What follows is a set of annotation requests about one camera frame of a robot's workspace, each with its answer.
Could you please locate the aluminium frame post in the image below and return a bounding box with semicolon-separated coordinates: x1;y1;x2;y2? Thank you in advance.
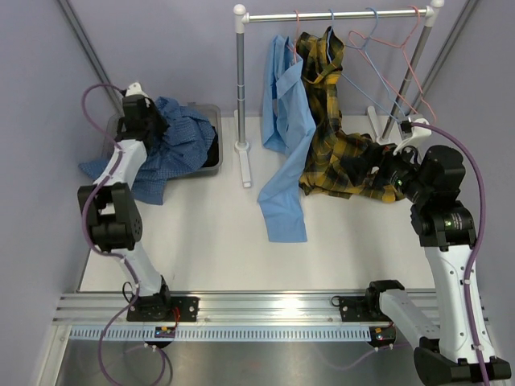
414;0;481;108
56;0;124;109

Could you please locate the yellow plaid shirt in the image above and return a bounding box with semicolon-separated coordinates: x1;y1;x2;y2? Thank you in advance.
298;30;404;203

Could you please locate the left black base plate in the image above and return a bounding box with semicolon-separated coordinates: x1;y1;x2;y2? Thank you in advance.
126;296;200;322

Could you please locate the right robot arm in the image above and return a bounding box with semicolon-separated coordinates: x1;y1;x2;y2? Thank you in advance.
364;146;512;385

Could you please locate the black shirt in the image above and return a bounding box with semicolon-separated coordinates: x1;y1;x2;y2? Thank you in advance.
202;134;220;168

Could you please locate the clear plastic storage bin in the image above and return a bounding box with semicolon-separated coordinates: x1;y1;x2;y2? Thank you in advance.
101;102;223;178

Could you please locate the pink wire hanger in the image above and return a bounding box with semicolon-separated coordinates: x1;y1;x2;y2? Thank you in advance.
348;4;438;124
283;10;303;69

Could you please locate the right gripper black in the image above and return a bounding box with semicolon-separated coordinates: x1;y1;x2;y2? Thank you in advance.
340;138;431;205

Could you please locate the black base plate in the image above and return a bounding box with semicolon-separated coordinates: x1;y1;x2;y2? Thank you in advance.
126;296;200;322
330;295;391;322

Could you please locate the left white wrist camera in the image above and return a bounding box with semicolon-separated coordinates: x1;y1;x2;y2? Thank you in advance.
121;82;148;97

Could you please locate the metal clothes rack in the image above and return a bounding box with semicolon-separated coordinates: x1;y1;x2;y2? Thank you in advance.
233;0;445;188

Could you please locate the left aluminium frame post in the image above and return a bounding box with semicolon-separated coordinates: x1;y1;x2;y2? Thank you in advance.
56;0;124;109

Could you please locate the blue hanger for plaid shirt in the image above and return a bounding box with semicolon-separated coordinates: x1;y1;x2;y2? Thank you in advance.
326;8;335;63

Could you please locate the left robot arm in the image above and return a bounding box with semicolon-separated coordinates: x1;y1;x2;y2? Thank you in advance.
77;92;173;321

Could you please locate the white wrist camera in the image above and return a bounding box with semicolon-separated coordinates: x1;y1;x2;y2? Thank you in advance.
393;117;431;155
121;82;148;97

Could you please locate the slotted cable duct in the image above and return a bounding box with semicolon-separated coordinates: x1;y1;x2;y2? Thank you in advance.
70;326;372;342

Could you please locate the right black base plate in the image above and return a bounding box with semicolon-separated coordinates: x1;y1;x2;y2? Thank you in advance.
330;295;391;322

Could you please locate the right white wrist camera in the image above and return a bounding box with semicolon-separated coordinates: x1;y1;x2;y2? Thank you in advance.
393;117;431;155

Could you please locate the right aluminium frame post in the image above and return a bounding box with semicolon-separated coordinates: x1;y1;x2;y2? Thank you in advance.
414;0;481;108

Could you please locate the light blue shirt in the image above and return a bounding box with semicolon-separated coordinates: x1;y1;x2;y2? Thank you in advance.
257;35;316;243

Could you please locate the dark blue checked shirt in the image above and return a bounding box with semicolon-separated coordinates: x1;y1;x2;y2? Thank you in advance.
83;96;216;205

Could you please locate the blue hanger for checked shirt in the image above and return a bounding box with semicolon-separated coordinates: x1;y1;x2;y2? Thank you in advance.
343;6;421;123

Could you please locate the aluminium mounting rail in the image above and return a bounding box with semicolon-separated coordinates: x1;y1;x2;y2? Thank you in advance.
51;291;490;327

